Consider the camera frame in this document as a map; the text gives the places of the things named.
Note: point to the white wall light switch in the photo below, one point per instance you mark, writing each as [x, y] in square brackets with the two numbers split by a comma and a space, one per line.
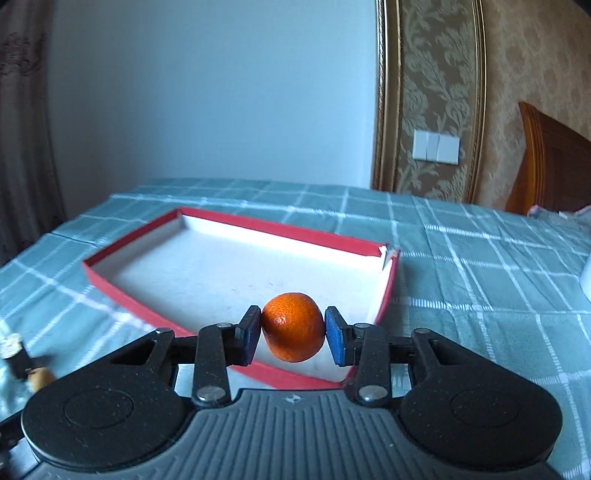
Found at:
[436, 147]

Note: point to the orange mandarin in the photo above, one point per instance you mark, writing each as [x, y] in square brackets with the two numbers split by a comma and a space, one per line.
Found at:
[293, 327]

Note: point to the brown longan fruit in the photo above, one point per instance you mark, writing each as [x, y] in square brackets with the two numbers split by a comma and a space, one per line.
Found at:
[40, 377]

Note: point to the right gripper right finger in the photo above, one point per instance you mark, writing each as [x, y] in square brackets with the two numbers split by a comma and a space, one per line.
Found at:
[372, 352]

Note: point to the red shallow cardboard box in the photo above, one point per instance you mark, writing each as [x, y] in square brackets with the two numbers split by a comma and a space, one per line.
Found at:
[190, 268]

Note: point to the teal checked tablecloth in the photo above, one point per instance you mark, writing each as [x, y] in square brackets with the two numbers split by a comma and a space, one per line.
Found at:
[502, 285]

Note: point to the gold wall frame moulding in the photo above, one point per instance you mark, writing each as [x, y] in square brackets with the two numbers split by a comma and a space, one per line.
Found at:
[431, 75]

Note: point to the wooden headboard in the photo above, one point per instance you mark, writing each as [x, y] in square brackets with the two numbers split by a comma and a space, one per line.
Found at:
[555, 170]

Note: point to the brown patterned curtain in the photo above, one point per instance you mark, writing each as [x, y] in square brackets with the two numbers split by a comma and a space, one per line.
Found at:
[31, 200]

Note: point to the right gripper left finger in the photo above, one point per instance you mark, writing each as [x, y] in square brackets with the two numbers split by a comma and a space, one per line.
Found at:
[209, 353]

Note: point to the white electric kettle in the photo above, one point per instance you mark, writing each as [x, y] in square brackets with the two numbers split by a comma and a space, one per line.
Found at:
[585, 278]

